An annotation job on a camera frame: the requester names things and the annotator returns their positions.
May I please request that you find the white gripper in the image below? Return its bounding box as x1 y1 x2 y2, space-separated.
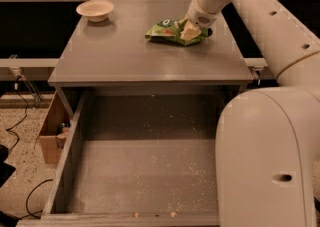
180 0 221 41

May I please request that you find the green rice chip bag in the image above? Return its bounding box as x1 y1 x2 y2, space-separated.
145 19 213 46

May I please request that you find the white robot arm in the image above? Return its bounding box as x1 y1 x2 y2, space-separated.
187 0 320 227

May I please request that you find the grey drawer cabinet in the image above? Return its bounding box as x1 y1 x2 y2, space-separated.
48 0 252 114

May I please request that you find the open grey top drawer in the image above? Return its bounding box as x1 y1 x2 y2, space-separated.
18 92 224 227

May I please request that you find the beige paper bowl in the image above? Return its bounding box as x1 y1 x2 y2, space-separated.
76 0 114 22

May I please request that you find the brown cardboard box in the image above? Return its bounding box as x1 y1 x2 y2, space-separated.
38 93 70 164

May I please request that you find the black object left edge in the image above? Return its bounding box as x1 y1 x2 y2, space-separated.
0 145 16 188

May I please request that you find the metal bracket left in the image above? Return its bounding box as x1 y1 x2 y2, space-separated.
9 65 43 108

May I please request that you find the black cable left floor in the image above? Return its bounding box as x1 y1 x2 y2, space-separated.
5 76 30 152

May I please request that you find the black cable lower left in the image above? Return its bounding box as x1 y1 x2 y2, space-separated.
19 178 54 220

